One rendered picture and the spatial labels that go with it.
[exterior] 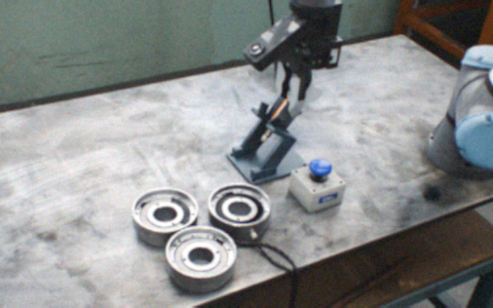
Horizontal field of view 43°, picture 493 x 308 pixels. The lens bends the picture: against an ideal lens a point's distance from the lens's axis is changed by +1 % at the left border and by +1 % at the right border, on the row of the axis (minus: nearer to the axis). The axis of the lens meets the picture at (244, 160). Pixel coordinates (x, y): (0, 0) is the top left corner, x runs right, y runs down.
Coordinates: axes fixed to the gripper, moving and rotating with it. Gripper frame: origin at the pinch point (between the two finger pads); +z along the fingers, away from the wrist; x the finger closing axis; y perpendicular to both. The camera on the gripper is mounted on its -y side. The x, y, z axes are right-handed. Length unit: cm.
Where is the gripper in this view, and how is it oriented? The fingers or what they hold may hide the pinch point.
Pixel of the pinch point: (285, 107)
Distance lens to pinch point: 111.7
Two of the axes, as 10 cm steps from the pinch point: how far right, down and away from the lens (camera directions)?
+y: 8.7, -2.4, 4.3
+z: -0.8, 7.9, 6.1
